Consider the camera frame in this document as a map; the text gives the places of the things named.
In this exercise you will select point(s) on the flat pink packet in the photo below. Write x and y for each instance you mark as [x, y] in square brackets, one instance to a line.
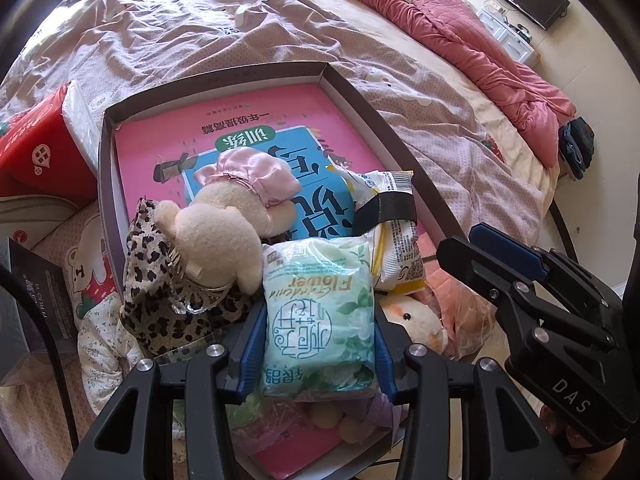
[295, 450]

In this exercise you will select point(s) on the pink book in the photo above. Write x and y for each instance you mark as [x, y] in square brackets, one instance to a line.
[160, 145]

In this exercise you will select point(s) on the dark shallow cardboard box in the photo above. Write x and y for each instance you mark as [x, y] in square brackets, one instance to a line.
[225, 92]

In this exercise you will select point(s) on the dark blue box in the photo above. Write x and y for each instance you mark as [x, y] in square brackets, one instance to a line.
[30, 300]

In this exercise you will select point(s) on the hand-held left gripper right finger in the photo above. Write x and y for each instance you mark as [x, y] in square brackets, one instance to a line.
[385, 360]

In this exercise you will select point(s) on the small plush bear purple ribbon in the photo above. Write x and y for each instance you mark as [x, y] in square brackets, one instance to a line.
[350, 427]

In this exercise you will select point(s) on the person's right hand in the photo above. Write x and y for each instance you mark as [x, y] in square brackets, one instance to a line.
[552, 422]

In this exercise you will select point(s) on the dark clothes heap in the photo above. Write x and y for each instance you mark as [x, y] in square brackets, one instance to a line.
[577, 145]

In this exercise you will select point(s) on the yellow white snack packet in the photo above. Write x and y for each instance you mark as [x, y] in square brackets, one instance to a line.
[400, 255]

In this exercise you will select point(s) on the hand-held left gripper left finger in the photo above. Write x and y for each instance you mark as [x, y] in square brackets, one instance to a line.
[250, 350]

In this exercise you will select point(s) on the beige plush bear pink dress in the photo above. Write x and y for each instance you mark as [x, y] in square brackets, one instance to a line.
[220, 230]

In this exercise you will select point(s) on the pink quilt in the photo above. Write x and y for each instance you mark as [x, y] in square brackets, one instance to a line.
[450, 35]

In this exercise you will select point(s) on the peach plush toy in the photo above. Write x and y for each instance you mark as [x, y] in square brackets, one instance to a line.
[415, 320]

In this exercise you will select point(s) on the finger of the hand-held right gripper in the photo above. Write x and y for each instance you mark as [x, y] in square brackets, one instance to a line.
[505, 252]
[470, 265]

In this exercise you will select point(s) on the white drawer cabinet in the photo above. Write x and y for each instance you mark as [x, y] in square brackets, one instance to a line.
[510, 40]

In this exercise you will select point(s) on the leopard print pouch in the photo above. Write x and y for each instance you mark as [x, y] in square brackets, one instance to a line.
[150, 260]

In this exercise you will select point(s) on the red tissue box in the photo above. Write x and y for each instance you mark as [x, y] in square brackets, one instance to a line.
[35, 160]

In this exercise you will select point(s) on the teal floral tissue packet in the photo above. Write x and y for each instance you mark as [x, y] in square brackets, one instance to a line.
[320, 320]

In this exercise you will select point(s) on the lilac printed duvet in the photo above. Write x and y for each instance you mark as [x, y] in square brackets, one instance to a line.
[200, 20]

